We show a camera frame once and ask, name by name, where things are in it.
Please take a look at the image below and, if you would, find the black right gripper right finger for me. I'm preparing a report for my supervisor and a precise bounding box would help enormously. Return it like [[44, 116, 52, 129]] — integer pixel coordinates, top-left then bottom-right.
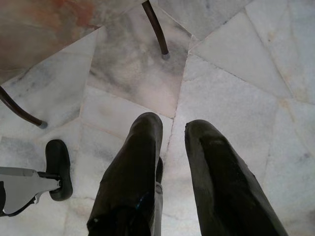
[[184, 119, 288, 236]]

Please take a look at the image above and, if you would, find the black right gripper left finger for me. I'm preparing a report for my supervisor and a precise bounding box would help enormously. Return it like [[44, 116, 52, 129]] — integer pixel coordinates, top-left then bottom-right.
[[86, 112, 164, 236]]

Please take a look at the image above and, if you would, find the black robot right foot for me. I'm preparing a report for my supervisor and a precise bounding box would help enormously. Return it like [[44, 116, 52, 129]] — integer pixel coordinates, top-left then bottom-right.
[[155, 156, 164, 185]]

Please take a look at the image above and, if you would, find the black robot foot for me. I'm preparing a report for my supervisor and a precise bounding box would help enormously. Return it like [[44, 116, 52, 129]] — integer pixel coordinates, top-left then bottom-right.
[[45, 139, 74, 202], [155, 156, 164, 185]]

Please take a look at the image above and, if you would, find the grey robot right leg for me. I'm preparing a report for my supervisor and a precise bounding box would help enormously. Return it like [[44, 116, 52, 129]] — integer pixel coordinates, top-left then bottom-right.
[[150, 181, 163, 236]]

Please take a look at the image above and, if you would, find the grey robot leg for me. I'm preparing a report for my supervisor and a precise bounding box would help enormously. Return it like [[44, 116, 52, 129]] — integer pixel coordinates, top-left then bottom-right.
[[0, 166, 62, 217], [150, 181, 163, 236]]

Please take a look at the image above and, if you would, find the black robot left foot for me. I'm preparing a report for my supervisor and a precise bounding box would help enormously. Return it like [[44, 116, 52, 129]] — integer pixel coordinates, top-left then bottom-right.
[[45, 139, 74, 202]]

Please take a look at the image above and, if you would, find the grey robot left leg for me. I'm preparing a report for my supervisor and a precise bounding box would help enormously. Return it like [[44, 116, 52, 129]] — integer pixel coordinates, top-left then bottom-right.
[[0, 166, 62, 217]]

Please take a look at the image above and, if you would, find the brown curved board leg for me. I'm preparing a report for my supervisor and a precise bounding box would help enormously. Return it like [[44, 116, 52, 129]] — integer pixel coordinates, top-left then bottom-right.
[[0, 86, 48, 129], [141, 0, 170, 60]]

